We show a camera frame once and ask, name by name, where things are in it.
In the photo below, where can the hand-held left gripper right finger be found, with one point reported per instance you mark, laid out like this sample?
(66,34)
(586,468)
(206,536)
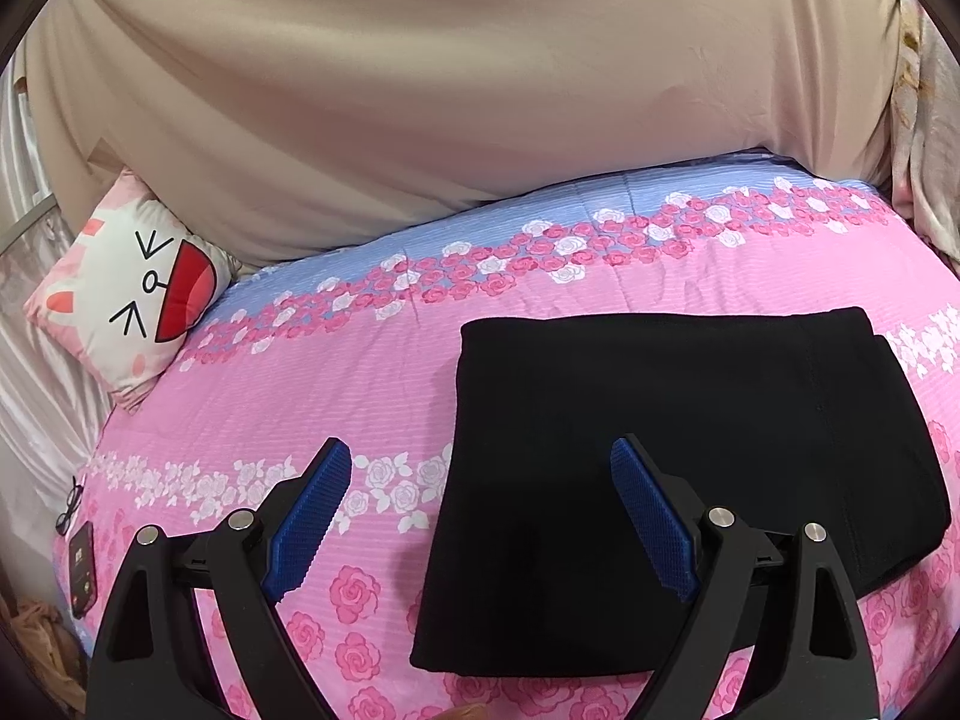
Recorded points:
(652,525)

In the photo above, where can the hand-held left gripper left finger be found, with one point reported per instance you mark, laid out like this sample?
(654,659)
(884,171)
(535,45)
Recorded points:
(311,517)

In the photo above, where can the black pants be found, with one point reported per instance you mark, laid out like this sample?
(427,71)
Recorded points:
(675,390)

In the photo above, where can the pink floral bed sheet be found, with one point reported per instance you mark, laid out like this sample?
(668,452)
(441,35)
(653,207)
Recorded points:
(300,390)

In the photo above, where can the black phone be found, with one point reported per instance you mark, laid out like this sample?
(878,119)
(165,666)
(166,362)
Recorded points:
(81,566)

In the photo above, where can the black eyeglasses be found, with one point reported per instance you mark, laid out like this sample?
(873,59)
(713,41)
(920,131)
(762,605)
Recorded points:
(69,506)

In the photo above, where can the cat face pillow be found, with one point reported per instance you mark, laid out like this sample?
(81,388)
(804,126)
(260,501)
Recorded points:
(127,292)

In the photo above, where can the brown plastic bag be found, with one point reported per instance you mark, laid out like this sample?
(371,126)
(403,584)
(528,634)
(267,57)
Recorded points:
(45,652)

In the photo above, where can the white satin curtain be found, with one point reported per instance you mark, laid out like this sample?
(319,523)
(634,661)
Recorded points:
(37,390)

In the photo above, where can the beige cloth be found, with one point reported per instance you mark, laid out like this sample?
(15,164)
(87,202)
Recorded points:
(450,90)

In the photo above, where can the grey metal rail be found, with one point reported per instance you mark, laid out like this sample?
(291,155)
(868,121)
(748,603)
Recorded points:
(30,225)

